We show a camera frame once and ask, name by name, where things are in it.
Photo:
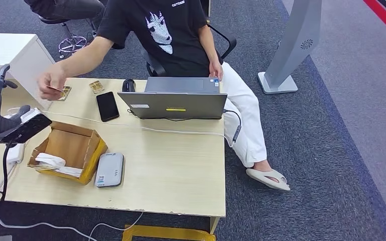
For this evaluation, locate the grey kiosk stand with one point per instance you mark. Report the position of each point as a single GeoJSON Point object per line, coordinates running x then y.
{"type": "Point", "coordinates": [290, 43]}

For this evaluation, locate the gold patterned ID card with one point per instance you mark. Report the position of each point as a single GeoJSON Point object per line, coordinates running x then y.
{"type": "Point", "coordinates": [96, 87]}

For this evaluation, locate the person's left forearm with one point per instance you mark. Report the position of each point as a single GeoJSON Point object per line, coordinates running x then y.
{"type": "Point", "coordinates": [208, 43]}

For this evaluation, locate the person's right hand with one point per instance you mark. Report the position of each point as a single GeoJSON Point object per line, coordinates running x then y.
{"type": "Point", "coordinates": [51, 79]}

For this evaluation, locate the person's left hand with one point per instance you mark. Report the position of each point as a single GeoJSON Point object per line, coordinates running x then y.
{"type": "Point", "coordinates": [216, 70]}

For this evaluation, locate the grey card reader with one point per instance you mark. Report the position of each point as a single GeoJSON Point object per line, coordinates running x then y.
{"type": "Point", "coordinates": [109, 170]}

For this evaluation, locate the white cabinet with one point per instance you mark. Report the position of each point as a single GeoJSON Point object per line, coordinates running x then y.
{"type": "Point", "coordinates": [13, 46]}

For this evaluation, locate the brown cardboard box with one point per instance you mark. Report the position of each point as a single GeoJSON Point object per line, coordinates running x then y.
{"type": "Point", "coordinates": [73, 146]}

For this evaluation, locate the black stool with chrome base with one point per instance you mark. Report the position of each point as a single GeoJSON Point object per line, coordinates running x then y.
{"type": "Point", "coordinates": [72, 43]}

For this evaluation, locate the white paper wrapping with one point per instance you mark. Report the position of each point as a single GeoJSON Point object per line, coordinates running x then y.
{"type": "Point", "coordinates": [50, 160]}

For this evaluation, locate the person's right forearm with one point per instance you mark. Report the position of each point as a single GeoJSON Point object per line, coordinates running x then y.
{"type": "Point", "coordinates": [86, 56]}

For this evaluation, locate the yellow floor frame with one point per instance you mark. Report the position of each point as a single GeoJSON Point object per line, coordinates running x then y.
{"type": "Point", "coordinates": [166, 233]}

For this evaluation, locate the grey laptop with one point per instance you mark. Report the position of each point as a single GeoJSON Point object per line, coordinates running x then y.
{"type": "Point", "coordinates": [177, 104]}

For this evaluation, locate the beige slipper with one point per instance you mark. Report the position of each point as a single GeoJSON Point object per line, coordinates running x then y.
{"type": "Point", "coordinates": [263, 178]}

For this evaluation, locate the gold key card stack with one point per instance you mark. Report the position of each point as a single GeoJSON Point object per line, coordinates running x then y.
{"type": "Point", "coordinates": [66, 94]}

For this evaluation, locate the black smartphone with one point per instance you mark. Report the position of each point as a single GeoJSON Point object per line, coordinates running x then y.
{"type": "Point", "coordinates": [107, 106]}

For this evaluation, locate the black computer mouse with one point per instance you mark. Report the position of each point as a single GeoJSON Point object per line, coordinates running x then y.
{"type": "Point", "coordinates": [128, 85]}

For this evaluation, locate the room key card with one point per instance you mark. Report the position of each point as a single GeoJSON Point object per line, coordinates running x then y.
{"type": "Point", "coordinates": [54, 88]}

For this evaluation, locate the person on stool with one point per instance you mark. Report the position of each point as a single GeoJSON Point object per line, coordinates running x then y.
{"type": "Point", "coordinates": [69, 8]}

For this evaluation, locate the black office chair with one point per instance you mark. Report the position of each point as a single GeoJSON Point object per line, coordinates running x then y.
{"type": "Point", "coordinates": [154, 65]}

